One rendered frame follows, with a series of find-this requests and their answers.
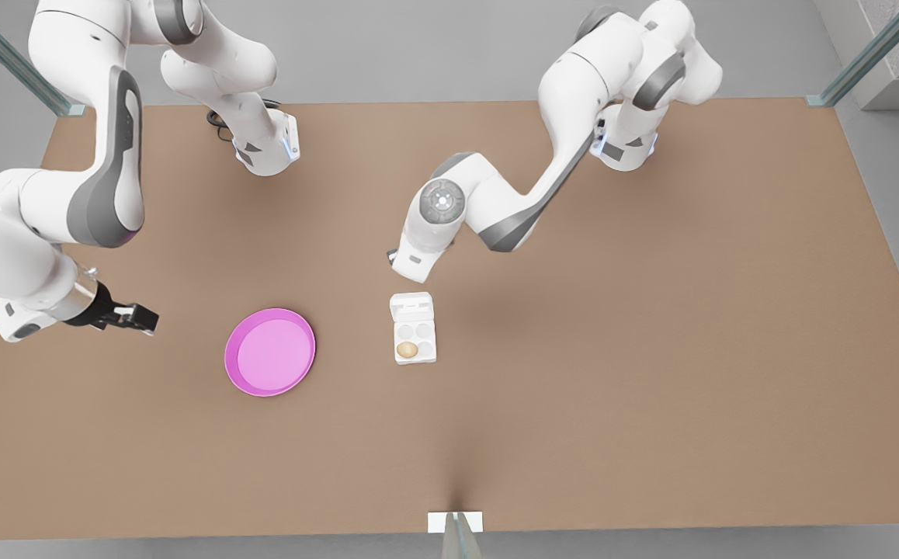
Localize white egg box lid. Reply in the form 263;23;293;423
390;292;435;324

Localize white egg box base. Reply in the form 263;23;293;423
394;318;437;366

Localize pink round plate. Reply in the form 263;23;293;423
224;308;317;398

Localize black cable loop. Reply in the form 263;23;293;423
207;99;283;145

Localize silver frame post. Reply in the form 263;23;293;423
0;0;86;117
428;511;484;559
806;0;899;108

